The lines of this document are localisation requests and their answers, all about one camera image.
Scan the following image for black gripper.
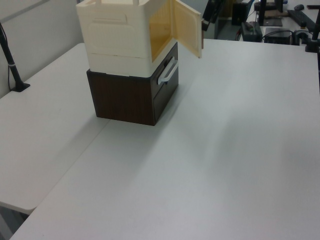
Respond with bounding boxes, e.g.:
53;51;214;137
202;0;221;25

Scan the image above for orange door pull tab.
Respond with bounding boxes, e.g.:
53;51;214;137
200;19;210;50

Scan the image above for cream plastic cabinet door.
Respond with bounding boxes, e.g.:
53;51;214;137
170;0;203;59

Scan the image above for cream plastic cabinet box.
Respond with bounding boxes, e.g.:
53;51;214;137
75;0;179;77

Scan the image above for black computer tower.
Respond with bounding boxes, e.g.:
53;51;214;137
231;0;248;26

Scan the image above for black monitor stand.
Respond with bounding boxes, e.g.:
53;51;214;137
254;0;284;27

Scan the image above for black box device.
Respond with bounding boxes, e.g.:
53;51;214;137
262;27;294;45

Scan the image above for black keyboard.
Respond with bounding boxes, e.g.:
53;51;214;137
287;9;319;29

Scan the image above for black knob clamp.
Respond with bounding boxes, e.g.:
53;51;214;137
292;21;310;46

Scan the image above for dark brown plain drawer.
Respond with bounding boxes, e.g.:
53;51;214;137
152;84;180;125

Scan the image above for black clamp stand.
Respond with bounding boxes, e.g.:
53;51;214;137
303;14;320;54

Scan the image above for dark brown wooden drawer unit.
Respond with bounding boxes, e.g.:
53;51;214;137
86;41;180;128

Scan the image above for white drawer handle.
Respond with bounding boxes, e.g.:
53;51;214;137
156;59;180;86

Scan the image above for dark brown drawer with handle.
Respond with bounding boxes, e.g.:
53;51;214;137
149;43;180;101

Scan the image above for black camera stand pole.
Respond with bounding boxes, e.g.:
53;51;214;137
0;21;31;93

